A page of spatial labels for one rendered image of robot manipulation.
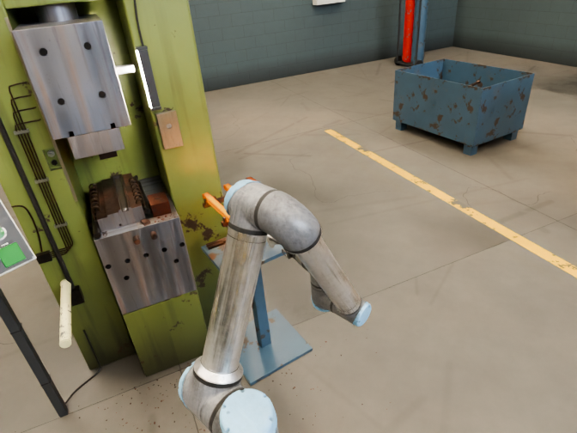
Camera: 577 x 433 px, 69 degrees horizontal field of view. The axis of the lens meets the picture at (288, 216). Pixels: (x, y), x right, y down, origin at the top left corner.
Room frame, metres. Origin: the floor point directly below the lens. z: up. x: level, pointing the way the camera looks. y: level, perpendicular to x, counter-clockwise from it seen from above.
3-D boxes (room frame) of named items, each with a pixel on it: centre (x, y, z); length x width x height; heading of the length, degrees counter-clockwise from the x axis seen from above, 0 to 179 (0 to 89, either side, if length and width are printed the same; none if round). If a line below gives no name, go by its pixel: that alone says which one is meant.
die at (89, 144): (1.87, 0.84, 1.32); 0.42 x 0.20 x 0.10; 22
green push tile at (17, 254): (1.37, 1.09, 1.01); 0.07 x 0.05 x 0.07; 137
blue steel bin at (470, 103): (4.74, -2.05, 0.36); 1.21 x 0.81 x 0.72; 28
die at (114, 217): (1.87, 0.84, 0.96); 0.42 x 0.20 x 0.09; 22
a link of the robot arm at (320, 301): (1.18, -0.11, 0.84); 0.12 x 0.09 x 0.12; 43
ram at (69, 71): (1.88, 0.80, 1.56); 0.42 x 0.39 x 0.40; 22
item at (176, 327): (1.90, 0.79, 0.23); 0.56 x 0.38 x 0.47; 22
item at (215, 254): (1.73, 0.20, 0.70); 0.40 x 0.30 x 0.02; 120
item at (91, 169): (2.18, 0.92, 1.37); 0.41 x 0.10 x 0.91; 112
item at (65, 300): (1.46, 1.05, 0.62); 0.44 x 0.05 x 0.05; 22
